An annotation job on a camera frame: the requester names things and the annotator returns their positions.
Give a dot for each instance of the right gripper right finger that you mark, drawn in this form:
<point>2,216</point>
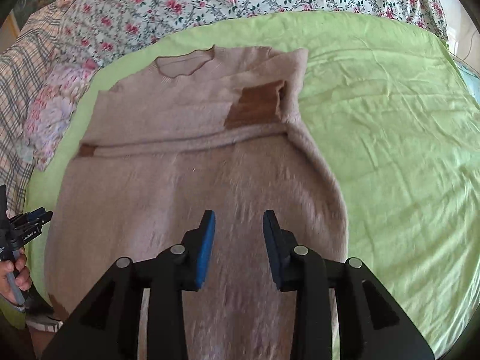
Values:
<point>371,324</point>

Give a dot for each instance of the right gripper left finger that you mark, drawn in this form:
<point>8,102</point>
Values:
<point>105,325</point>

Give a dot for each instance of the beige knit sweater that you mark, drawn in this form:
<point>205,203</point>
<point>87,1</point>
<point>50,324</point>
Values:
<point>217,129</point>

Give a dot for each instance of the person's left hand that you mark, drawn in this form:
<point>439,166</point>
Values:
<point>15,276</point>

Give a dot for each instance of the purple pink floral cloth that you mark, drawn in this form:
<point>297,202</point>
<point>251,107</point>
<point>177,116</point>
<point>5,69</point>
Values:
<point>50,113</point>

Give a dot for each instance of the plaid checked blanket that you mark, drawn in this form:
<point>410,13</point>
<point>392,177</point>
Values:
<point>24,69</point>

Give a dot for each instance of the light green bed sheet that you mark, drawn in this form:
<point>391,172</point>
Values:
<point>393,118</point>

